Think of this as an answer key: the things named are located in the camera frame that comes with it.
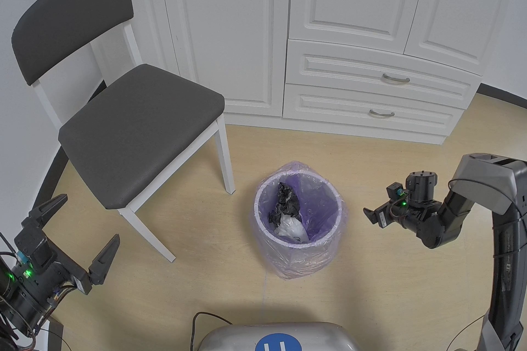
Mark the grey and white chair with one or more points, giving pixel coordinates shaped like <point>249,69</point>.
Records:
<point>140,119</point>

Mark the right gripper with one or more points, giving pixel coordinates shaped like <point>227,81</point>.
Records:
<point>397,218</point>

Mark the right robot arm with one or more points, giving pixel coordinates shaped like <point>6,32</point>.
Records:
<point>486,185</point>

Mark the white trash bin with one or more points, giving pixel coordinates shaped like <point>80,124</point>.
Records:
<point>257,213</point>

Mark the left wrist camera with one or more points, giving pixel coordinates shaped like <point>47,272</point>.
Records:
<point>33,246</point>

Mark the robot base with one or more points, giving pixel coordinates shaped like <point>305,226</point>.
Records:
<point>276,337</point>

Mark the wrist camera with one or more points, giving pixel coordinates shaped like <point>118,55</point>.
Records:
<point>395,191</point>
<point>33,246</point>

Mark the white wardrobe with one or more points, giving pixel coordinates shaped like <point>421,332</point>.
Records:
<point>329,12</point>

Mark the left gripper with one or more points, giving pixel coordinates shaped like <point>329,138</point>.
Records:
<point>29,296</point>

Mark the black plastic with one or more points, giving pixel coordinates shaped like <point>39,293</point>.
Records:
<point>288,201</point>

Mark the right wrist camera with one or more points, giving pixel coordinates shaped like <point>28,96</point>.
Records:
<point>395,191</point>

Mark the purple plastic bag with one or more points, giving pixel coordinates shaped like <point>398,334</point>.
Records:
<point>317,217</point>

